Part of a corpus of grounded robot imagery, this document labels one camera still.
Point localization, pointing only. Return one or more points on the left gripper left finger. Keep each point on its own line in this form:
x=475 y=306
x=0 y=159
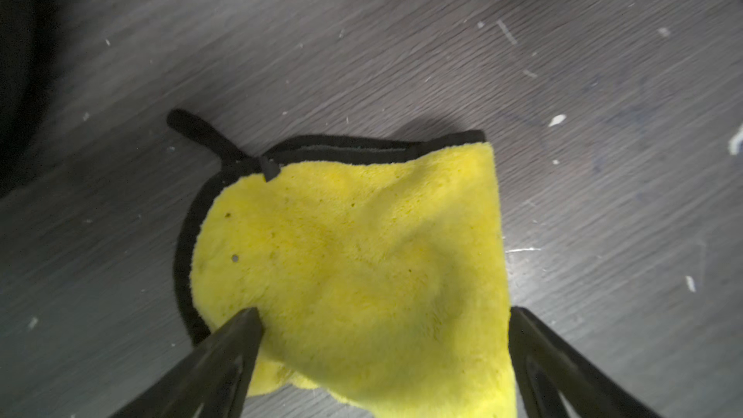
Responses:
x=212 y=381

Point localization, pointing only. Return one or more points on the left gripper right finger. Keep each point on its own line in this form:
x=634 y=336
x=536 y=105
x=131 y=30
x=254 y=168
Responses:
x=551 y=373

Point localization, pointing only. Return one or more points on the yellow cleaning cloth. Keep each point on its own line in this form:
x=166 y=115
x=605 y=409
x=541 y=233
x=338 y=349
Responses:
x=376 y=266

